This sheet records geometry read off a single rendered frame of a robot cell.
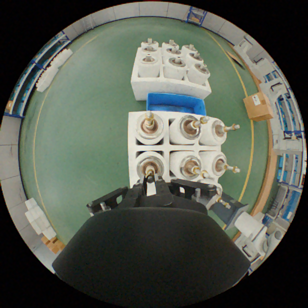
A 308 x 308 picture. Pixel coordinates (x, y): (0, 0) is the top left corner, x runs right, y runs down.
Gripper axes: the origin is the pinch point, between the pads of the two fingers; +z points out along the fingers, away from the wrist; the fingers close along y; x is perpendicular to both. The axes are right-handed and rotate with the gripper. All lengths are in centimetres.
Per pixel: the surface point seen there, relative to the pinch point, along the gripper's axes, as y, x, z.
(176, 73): 17.0, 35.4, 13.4
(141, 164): -2.0, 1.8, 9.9
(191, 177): 11.4, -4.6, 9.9
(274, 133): 211, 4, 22
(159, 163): 2.6, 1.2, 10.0
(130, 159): -6.5, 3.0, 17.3
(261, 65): 277, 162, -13
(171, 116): 10.7, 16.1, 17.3
